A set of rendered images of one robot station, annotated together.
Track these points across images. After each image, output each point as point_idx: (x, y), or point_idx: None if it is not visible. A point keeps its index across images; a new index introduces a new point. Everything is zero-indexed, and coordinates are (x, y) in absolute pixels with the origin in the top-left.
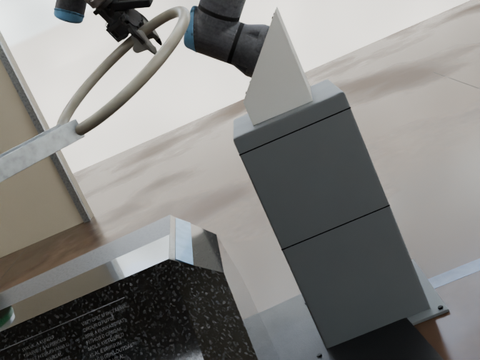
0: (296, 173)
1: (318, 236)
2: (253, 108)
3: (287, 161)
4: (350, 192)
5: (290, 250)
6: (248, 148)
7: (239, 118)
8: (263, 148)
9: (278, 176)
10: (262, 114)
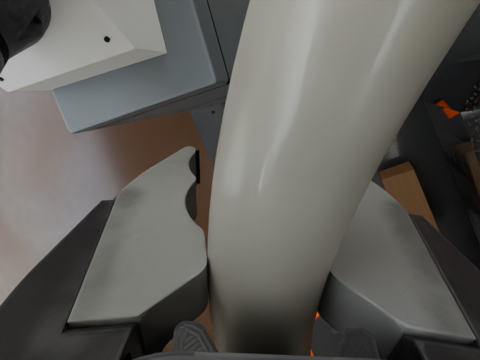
0: (233, 14)
1: None
2: (144, 33)
3: (226, 16)
4: None
5: None
6: (222, 62)
7: (73, 118)
8: (220, 40)
9: (238, 41)
10: (153, 24)
